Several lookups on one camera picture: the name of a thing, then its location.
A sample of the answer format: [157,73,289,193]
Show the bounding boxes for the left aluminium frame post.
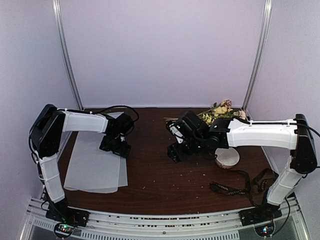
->
[52,0,84,110]

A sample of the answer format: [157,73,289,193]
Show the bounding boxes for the front aluminium rail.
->
[21,192,307,240]

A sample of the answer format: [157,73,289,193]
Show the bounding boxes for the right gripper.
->
[167,136,206,163]

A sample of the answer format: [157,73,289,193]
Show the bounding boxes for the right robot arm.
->
[166,111,318,221]

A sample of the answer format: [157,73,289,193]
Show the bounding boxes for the white wrapping paper sheet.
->
[63,111,129,195]

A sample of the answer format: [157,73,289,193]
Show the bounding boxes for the round white bowl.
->
[215,147,240,169]

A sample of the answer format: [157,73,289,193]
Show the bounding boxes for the aluminium frame post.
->
[242,0,273,111]
[52,0,84,110]

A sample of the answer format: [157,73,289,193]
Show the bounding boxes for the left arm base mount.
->
[45,198,90,240]

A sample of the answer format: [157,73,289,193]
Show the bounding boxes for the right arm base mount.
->
[239,203,283,237]

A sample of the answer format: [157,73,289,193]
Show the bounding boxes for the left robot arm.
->
[28,104,136,222]

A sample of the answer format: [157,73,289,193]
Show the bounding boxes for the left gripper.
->
[99,133,131,159]

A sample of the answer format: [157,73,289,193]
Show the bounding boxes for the right aluminium frame post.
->
[242,0,273,111]

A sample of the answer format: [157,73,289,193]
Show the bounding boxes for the black lanyard strap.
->
[209,168,278,207]

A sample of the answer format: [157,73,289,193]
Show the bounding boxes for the yellow fake flower bunch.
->
[163,99,247,127]

